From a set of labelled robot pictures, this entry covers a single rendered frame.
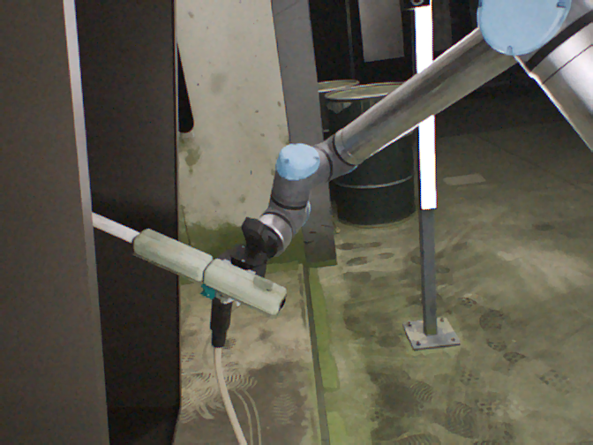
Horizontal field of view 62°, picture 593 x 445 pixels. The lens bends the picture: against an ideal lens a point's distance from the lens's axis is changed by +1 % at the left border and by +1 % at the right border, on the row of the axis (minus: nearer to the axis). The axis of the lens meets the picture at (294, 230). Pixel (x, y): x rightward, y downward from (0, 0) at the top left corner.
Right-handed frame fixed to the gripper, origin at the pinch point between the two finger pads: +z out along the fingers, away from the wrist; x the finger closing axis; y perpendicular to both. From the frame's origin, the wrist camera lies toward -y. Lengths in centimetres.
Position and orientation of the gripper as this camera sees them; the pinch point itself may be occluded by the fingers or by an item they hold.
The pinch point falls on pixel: (220, 291)
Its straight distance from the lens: 93.9
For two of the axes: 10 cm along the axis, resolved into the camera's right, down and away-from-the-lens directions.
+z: -3.9, 5.2, -7.6
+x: -9.1, -3.7, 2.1
